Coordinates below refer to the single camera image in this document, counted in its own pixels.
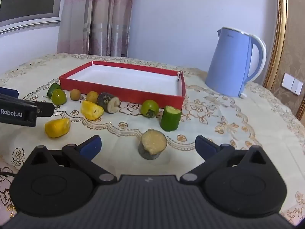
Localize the red shallow box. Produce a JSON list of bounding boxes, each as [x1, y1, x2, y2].
[[59, 60, 186, 109]]

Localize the cream embroidered tablecloth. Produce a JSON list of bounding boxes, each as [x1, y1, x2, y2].
[[1, 67, 304, 225]]

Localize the white wall switch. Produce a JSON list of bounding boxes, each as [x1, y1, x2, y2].
[[281, 73, 303, 96]]

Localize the round yellow-brown fruit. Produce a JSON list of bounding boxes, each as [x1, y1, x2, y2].
[[86, 91, 99, 104]]

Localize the green tomato with calyx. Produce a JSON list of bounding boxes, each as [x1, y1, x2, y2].
[[141, 100, 159, 118]]

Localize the green cucumber piece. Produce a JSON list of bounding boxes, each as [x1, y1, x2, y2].
[[160, 106, 181, 131]]

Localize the brown longan with stem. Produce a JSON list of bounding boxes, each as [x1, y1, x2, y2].
[[70, 89, 81, 101]]

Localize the window with white frame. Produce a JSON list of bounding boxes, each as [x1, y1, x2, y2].
[[1, 0, 63, 34]]

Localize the dark eggplant piece with core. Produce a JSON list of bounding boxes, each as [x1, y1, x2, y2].
[[97, 92, 120, 114]]

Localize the pink patterned curtain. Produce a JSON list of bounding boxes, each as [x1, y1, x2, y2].
[[57, 0, 133, 57]]

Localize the gold mirror frame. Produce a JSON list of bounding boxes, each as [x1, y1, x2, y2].
[[263, 0, 288, 90]]

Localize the yellow corn piece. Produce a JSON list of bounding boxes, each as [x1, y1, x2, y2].
[[44, 118, 70, 138], [81, 100, 104, 120]]

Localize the blue electric kettle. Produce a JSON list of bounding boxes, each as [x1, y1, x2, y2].
[[205, 27, 267, 97]]

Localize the dark green pepper piece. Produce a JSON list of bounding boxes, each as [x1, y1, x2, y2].
[[47, 83, 62, 99]]

